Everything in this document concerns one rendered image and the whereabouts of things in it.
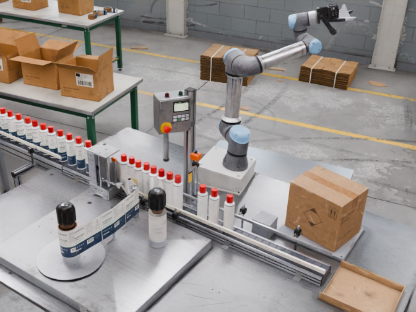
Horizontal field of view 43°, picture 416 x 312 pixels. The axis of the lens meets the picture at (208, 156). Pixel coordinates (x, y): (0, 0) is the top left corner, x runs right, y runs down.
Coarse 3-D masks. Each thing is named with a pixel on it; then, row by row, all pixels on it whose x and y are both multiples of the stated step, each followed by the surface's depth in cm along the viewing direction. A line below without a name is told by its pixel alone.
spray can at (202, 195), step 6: (204, 186) 260; (198, 192) 263; (204, 192) 261; (198, 198) 263; (204, 198) 262; (198, 204) 265; (204, 204) 264; (198, 210) 266; (204, 210) 266; (204, 216) 268
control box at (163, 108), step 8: (160, 96) 258; (176, 96) 258; (184, 96) 259; (160, 104) 255; (168, 104) 256; (160, 112) 257; (168, 112) 258; (176, 112) 260; (184, 112) 262; (160, 120) 259; (168, 120) 260; (160, 128) 261; (176, 128) 264; (184, 128) 266
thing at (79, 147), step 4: (76, 140) 301; (80, 140) 301; (76, 144) 302; (80, 144) 302; (76, 148) 302; (80, 148) 302; (76, 152) 304; (80, 152) 304; (76, 156) 305; (80, 156) 305; (84, 156) 307; (76, 160) 307; (80, 160) 306; (84, 160) 308; (80, 164) 307; (84, 164) 309; (80, 168) 309; (84, 168) 310
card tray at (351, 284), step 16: (336, 272) 246; (352, 272) 246; (368, 272) 242; (336, 288) 237; (352, 288) 237; (368, 288) 237; (384, 288) 238; (400, 288) 236; (336, 304) 227; (352, 304) 229; (368, 304) 229; (384, 304) 229
